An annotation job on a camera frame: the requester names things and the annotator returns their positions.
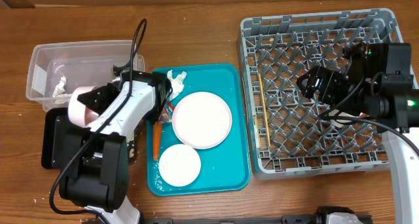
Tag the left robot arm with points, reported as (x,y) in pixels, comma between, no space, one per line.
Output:
(101,190)

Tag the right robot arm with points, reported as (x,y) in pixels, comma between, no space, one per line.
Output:
(377,88)

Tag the wooden chopstick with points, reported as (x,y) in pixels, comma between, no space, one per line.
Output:
(263,102)

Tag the grey dishwasher rack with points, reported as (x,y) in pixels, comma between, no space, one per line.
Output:
(283,48)

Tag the clear plastic bin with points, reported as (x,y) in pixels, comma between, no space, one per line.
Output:
(84,63)

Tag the rice and peanuts pile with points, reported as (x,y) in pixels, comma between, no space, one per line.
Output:
(131,145)

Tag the red snack wrapper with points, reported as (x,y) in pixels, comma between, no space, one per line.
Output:
(166,114)

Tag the large white plate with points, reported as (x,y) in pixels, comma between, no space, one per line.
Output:
(202,120)

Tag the crumpled tissue in bin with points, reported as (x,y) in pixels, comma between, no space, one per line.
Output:
(60,93)

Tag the teal plastic tray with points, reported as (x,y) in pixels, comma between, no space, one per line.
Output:
(224,167)

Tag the black tray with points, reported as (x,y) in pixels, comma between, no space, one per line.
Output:
(56,121)

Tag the orange carrot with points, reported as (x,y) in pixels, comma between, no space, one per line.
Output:
(157,133)

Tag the small white bowl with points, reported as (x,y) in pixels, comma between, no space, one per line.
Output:
(179,165)

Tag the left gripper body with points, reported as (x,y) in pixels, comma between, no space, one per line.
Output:
(110,95)

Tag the crumpled white napkin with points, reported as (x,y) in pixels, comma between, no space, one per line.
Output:
(176,83)

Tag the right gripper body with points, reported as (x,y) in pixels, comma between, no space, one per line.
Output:
(336,93)

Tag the pink bowl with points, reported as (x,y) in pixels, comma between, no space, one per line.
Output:
(77,112)

